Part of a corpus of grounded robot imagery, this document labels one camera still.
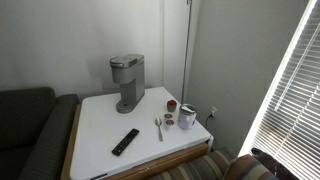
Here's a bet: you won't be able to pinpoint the grey single-serve coffee machine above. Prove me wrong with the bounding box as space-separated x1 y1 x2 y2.
109 53 146 114

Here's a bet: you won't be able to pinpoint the small cup with red top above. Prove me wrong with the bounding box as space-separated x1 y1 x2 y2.
166 99 178 113

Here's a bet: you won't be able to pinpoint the metal spoon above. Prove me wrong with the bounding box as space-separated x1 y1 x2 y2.
154 116 164 143

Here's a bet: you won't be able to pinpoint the white lidded travel mug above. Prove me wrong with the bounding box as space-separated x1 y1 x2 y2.
177 103 198 131

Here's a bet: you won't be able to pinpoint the thin metal pole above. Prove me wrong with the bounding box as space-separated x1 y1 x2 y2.
180 0 194 104

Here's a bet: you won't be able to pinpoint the black remote control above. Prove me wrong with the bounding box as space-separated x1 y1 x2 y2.
111 128 140 157

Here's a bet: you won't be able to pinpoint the wooden side table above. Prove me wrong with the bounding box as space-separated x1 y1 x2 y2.
59 103 209 180

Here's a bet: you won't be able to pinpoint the white plastic board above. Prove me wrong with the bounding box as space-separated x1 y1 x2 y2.
69 86 214 180

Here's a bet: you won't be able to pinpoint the striped fabric sofa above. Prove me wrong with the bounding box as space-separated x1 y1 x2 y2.
146 149 238 180

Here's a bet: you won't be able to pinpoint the striped sofa cushion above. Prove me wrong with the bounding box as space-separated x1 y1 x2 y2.
221 153 279 180

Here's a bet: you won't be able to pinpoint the white window blinds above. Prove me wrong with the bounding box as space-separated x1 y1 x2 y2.
238 0 320 180

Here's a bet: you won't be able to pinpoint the dark grey sofa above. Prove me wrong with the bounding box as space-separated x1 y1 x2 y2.
0 87 81 180

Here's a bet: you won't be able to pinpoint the black tripod stand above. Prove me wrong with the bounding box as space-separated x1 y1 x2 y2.
250 147 301 180

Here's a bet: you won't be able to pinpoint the black power cord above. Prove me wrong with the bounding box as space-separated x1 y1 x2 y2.
204 112 215 132

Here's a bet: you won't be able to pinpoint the white wall outlet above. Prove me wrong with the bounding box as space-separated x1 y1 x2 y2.
209 105 218 118

